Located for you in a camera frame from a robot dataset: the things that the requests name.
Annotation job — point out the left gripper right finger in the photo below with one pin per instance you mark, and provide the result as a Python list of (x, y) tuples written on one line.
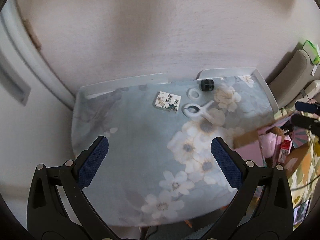
[(245, 179)]

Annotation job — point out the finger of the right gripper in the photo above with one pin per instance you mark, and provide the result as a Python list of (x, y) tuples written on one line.
[(305, 122), (313, 108)]

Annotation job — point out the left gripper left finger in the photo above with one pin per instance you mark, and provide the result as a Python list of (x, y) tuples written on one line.
[(78, 176)]

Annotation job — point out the red milk drink carton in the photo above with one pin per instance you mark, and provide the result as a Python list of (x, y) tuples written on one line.
[(285, 149)]

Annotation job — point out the cardboard box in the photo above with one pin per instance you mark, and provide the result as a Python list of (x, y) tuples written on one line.
[(302, 162)]

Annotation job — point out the beige sofa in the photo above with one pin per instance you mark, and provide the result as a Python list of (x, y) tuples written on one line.
[(293, 78)]

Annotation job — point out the pink fluffy headband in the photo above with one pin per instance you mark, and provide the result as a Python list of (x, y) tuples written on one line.
[(270, 144)]

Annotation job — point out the white plastic clip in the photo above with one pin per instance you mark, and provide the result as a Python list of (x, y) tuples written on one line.
[(193, 110)]

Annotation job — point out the floral blue table cloth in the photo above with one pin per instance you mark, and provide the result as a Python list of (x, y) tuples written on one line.
[(159, 168)]

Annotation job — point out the white door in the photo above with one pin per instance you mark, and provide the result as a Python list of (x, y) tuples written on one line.
[(25, 77)]

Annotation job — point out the clear tape roll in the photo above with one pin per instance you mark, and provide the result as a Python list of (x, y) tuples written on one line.
[(193, 94)]

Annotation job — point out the black cosmetic jar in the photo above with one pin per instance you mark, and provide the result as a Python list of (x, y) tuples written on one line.
[(207, 85)]

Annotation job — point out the white table rim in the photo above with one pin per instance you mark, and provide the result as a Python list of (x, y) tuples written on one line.
[(101, 88)]

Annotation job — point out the white floral tissue pack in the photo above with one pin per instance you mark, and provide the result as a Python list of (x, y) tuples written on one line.
[(167, 101)]

